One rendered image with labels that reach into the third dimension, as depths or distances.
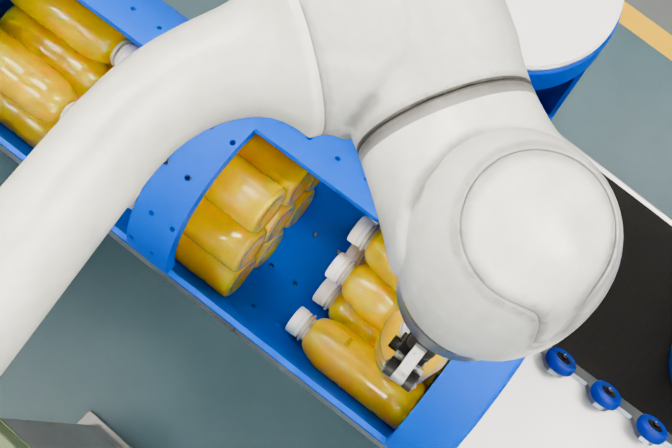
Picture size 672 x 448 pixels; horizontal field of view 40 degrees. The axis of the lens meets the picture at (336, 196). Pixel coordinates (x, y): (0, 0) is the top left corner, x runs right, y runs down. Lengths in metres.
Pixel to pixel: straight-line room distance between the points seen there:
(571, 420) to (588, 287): 0.96
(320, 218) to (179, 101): 0.86
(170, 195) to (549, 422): 0.63
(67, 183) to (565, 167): 0.23
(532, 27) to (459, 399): 0.58
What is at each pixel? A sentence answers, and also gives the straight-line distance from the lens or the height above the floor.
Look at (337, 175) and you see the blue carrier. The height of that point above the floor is 1.22.
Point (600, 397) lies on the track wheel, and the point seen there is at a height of 0.98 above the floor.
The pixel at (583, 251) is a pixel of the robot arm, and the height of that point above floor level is 1.87.
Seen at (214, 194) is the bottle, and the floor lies 1.17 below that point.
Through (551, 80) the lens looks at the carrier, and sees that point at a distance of 1.41.
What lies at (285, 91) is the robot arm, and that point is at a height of 1.81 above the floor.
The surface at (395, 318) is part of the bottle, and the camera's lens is 0.87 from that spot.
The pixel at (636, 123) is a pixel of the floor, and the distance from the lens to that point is 2.53.
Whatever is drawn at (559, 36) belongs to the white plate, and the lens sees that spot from 1.39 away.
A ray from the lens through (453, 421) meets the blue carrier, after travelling 1.06.
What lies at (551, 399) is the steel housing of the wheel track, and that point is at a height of 0.93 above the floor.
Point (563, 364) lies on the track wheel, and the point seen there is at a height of 0.98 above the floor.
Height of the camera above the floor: 2.26
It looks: 75 degrees down
